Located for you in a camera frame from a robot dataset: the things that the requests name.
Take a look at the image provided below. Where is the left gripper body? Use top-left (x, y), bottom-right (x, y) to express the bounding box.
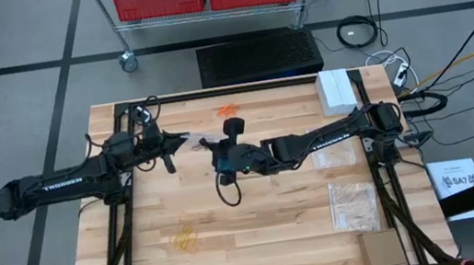
top-left (142, 120), bottom-right (179, 178)

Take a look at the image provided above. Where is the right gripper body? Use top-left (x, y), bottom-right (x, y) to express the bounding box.
top-left (210, 113), bottom-right (269, 188)

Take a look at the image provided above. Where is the clear plastic zip bag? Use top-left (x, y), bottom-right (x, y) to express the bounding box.
top-left (326, 177), bottom-right (383, 236)
top-left (180, 128), bottom-right (222, 156)
top-left (309, 136), bottom-right (359, 172)

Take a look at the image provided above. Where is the yellow rubber bands pile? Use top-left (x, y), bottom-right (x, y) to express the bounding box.
top-left (167, 221), bottom-right (202, 257)

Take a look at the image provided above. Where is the orange rubber bands pile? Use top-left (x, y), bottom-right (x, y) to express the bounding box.
top-left (215, 101), bottom-right (243, 121)

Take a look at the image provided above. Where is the grey cart caster wheel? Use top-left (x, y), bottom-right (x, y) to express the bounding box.
top-left (117, 49), bottom-right (140, 75)

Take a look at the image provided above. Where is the black floor mat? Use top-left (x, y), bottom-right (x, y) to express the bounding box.
top-left (194, 26), bottom-right (326, 90)

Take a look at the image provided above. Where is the white cardboard box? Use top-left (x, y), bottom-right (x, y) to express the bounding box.
top-left (312, 66), bottom-right (360, 119)

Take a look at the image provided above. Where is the small brown cardboard box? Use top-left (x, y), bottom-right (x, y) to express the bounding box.
top-left (355, 226), bottom-right (409, 265)

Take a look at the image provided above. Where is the white power strip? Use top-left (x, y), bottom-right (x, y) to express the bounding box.
top-left (389, 60), bottom-right (412, 88)

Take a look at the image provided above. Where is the white printed booklet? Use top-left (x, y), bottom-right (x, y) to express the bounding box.
top-left (424, 156), bottom-right (474, 225)

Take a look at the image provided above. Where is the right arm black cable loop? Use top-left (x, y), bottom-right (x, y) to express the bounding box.
top-left (213, 168), bottom-right (245, 211)

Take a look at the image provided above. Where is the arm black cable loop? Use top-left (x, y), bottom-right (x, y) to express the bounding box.
top-left (213, 168), bottom-right (245, 211)
top-left (140, 93), bottom-right (164, 120)

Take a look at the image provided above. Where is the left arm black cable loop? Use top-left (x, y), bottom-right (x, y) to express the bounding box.
top-left (140, 93), bottom-right (164, 120)

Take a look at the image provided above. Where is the silver mounting bracket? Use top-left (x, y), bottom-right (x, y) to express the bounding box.
top-left (361, 135), bottom-right (376, 154)

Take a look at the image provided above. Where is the chrome wire shelving cart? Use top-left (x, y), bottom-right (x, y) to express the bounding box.
top-left (87, 0), bottom-right (324, 60)

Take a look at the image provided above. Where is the coiled black cable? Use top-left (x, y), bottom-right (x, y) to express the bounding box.
top-left (333, 12), bottom-right (382, 52)

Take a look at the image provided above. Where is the white cable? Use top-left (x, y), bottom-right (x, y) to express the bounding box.
top-left (364, 45), bottom-right (421, 94)

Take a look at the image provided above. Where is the thick black cable loop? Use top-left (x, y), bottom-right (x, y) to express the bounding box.
top-left (397, 86), bottom-right (451, 121)

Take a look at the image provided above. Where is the yellow cable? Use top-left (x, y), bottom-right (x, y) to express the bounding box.
top-left (396, 37), bottom-right (474, 96)

